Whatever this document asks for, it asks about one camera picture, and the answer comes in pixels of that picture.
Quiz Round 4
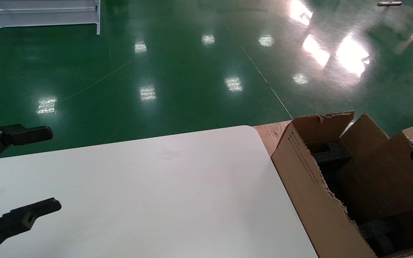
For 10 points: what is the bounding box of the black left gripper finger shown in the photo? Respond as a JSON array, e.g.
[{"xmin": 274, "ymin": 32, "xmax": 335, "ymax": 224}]
[
  {"xmin": 0, "ymin": 198, "xmax": 62, "ymax": 258},
  {"xmin": 0, "ymin": 124, "xmax": 54, "ymax": 172}
]

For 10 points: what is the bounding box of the small brown cardboard box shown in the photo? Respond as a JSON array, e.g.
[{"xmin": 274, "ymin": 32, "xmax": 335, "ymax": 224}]
[{"xmin": 336, "ymin": 126, "xmax": 413, "ymax": 224}]

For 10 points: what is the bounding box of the big brown cardboard box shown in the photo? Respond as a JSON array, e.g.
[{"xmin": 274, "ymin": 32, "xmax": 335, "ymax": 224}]
[{"xmin": 270, "ymin": 111, "xmax": 413, "ymax": 258}]

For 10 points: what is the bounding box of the black foam block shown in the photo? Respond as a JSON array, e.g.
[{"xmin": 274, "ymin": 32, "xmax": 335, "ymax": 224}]
[
  {"xmin": 312, "ymin": 140, "xmax": 353, "ymax": 164},
  {"xmin": 358, "ymin": 218, "xmax": 405, "ymax": 257}
]

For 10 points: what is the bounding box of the white metal shelf rack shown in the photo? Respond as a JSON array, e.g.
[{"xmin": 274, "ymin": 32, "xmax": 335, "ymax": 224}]
[{"xmin": 0, "ymin": 0, "xmax": 101, "ymax": 42}]

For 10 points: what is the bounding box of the brown wooden pallet board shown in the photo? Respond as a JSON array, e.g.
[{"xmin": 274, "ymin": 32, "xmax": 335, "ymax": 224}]
[{"xmin": 252, "ymin": 121, "xmax": 293, "ymax": 157}]

